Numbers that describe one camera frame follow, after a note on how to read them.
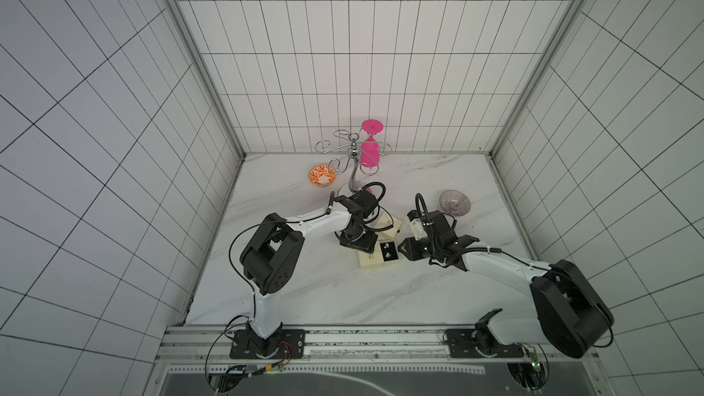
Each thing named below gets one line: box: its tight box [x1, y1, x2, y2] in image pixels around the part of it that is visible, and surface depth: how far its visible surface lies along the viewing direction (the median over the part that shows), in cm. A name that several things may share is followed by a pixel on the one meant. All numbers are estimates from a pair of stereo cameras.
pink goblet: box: [360, 119, 385, 168], surface depth 92 cm
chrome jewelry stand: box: [315, 129, 393, 197], surface depth 85 cm
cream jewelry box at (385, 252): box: [357, 238, 399, 270], surface depth 88 cm
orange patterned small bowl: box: [308, 163, 338, 188], surface depth 112 cm
